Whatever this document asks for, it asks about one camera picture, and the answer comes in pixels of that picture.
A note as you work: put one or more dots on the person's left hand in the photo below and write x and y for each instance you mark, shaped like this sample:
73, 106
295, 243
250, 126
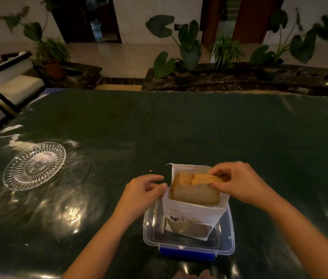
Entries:
136, 196

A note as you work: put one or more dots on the person's right hand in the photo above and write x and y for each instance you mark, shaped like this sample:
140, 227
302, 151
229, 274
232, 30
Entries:
244, 183

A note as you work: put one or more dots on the person's right thumb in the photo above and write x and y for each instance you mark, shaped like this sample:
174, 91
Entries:
217, 186

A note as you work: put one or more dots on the person's left thumb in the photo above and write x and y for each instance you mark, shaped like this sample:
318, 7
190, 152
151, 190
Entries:
158, 189

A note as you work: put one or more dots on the brown bread slice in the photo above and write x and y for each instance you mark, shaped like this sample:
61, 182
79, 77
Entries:
207, 179

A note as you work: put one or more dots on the white paper bread bag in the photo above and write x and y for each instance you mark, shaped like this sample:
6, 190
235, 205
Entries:
191, 215

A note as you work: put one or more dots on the person's right forearm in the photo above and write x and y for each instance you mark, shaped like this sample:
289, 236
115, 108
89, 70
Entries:
303, 235

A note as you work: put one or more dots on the person's left forearm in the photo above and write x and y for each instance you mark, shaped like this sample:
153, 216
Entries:
97, 246

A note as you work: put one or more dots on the sliced brown bread loaf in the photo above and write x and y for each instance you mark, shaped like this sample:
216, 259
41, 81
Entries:
194, 194

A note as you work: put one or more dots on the clear plastic storage box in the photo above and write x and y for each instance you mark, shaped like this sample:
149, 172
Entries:
152, 229

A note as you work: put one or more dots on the dark green table cover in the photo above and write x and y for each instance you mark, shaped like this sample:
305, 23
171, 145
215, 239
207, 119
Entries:
181, 127

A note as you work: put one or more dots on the clear cut glass plate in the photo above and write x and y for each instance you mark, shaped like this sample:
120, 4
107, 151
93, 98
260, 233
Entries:
34, 166

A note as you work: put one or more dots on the dark marble planter ledge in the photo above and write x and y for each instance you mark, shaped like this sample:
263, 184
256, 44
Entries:
297, 78
79, 75

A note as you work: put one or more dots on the grassy spider plant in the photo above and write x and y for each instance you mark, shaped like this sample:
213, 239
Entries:
226, 52

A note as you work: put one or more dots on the large leaf plant dark pot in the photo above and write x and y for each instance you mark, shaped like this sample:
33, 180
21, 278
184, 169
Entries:
300, 43
188, 49

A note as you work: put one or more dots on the leafy plant in terracotta pot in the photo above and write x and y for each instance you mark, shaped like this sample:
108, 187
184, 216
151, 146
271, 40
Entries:
49, 55

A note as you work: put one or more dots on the black wall switch plate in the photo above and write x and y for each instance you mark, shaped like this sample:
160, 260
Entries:
181, 26

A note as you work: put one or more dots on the black frame white cushion chair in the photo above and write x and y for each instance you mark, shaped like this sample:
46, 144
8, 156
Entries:
10, 81

